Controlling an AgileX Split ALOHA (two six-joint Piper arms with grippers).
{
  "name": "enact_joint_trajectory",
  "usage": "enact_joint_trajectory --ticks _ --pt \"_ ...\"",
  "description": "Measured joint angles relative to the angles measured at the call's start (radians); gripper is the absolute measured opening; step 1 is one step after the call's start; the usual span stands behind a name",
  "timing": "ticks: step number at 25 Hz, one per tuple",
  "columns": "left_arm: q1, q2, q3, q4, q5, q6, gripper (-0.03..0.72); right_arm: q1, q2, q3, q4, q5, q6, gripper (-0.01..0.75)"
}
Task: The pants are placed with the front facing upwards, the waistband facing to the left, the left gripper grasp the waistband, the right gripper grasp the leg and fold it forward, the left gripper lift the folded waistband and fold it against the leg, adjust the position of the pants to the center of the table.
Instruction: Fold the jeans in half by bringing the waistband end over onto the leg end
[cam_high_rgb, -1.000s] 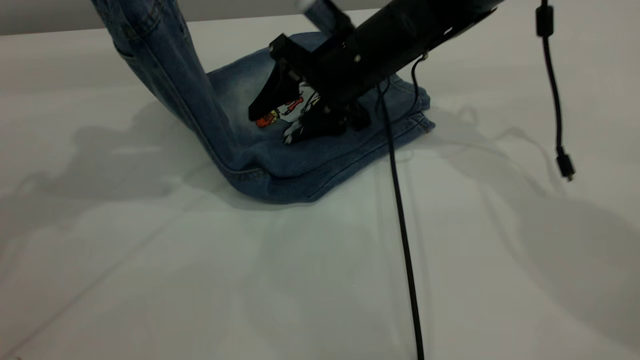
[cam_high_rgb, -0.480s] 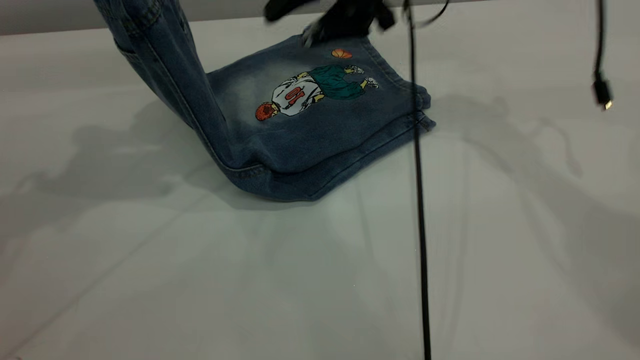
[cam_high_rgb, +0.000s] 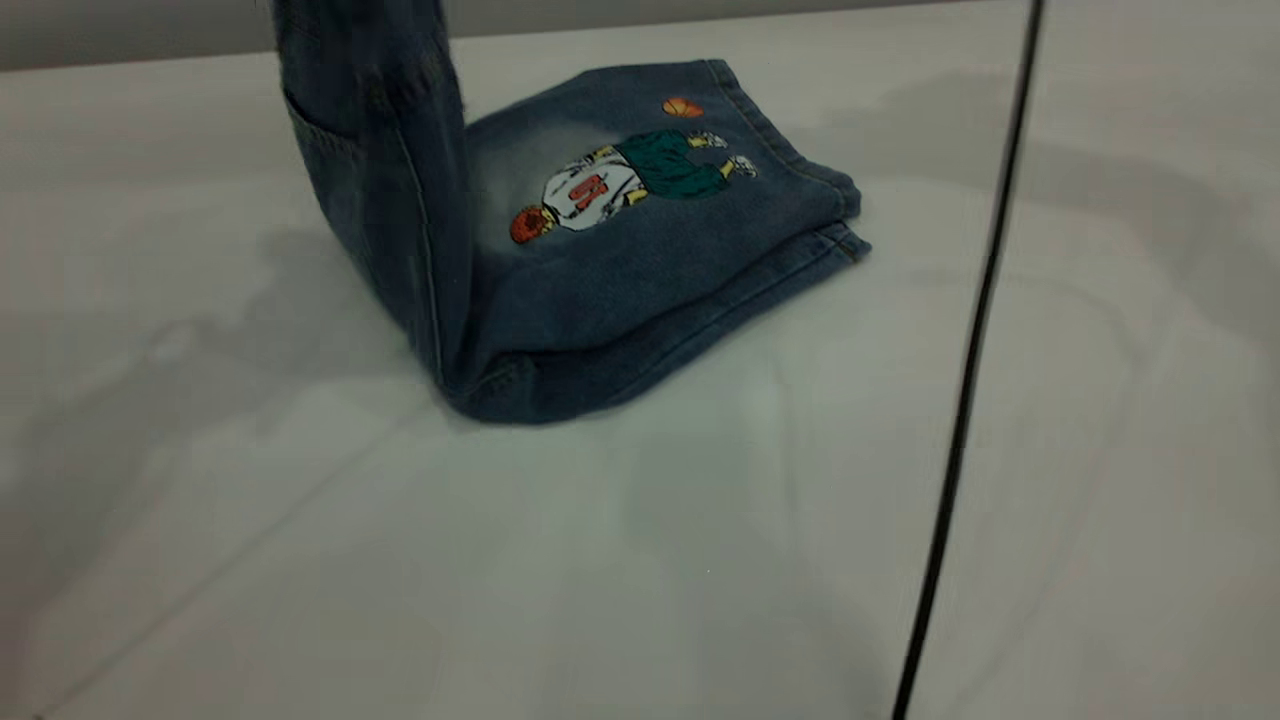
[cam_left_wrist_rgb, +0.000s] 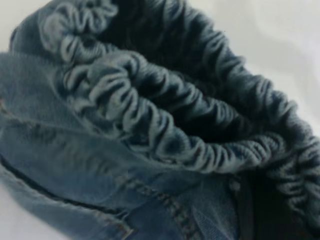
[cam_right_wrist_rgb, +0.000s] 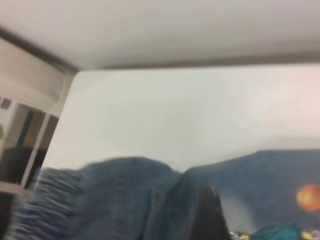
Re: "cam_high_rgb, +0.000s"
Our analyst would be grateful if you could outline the blue denim pants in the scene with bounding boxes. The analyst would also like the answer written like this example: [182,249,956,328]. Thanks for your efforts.
[270,0,873,427]

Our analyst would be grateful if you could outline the thin black cable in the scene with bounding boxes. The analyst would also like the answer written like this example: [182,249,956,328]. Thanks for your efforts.
[892,0,1047,720]

